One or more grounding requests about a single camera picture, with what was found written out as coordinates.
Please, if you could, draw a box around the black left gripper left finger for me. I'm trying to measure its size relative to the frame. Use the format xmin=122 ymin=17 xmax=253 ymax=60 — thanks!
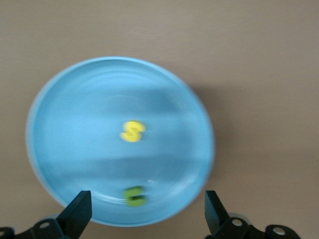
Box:
xmin=0 ymin=190 xmax=93 ymax=239

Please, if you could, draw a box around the blue plate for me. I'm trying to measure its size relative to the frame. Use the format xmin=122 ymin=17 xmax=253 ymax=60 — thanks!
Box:
xmin=25 ymin=56 xmax=216 ymax=228

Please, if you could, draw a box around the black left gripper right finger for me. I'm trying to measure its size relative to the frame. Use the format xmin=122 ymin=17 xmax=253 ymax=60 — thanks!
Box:
xmin=204 ymin=190 xmax=302 ymax=239

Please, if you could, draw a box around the yellow foam letter s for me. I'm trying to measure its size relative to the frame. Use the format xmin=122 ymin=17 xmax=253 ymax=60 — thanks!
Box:
xmin=120 ymin=119 xmax=147 ymax=143

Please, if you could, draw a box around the green foam letter u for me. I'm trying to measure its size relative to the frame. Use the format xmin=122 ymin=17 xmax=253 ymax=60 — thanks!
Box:
xmin=123 ymin=185 xmax=148 ymax=208

